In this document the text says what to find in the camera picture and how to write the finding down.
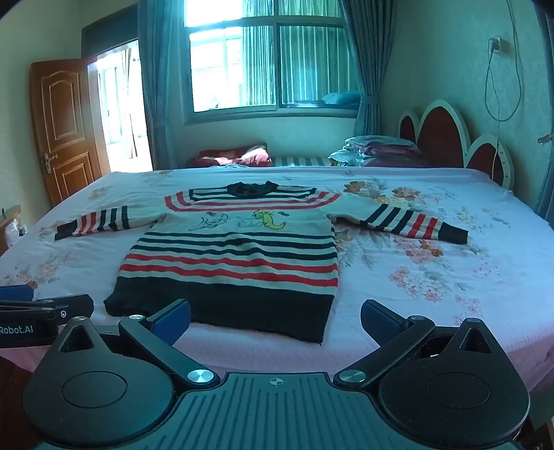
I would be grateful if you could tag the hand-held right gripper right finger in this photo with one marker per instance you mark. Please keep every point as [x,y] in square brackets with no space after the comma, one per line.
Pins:
[381,322]

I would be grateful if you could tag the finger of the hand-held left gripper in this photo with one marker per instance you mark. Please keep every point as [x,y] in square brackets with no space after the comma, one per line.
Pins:
[17,293]
[73,305]

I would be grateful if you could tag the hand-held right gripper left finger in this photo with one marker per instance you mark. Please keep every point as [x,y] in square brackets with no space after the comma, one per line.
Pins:
[171,322]

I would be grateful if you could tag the striped knit sweater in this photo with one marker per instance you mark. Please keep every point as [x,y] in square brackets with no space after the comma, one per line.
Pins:
[225,259]

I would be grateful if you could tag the wooden chair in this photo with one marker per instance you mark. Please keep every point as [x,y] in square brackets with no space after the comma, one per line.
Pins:
[8,242]

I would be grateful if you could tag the floral bed sheet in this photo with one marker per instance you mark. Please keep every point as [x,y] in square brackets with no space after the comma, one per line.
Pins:
[433,268]

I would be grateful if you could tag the brown wooden door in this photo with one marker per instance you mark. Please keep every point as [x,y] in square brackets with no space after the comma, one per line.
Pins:
[65,130]

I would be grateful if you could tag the pile of folded bedding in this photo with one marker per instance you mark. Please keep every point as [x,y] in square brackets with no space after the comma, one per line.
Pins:
[381,151]

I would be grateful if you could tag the striped mattress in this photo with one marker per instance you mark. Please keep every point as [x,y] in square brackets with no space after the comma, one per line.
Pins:
[298,161]

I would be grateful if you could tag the dark red pillow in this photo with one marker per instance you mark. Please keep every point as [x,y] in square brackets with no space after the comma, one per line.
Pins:
[255,156]

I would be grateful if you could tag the red white wooden headboard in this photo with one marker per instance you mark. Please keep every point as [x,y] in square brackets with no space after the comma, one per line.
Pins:
[441,138]

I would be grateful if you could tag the blue cloth on windowsill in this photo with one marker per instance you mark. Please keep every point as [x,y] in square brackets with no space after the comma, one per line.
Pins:
[342,97]

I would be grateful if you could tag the blue curtain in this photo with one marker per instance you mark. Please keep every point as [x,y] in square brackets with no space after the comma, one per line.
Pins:
[160,86]
[370,65]

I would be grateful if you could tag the sliding glass window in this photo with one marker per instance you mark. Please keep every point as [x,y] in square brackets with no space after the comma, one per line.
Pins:
[259,65]

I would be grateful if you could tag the wall socket with charger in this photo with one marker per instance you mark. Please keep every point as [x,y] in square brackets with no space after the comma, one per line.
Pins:
[497,45]

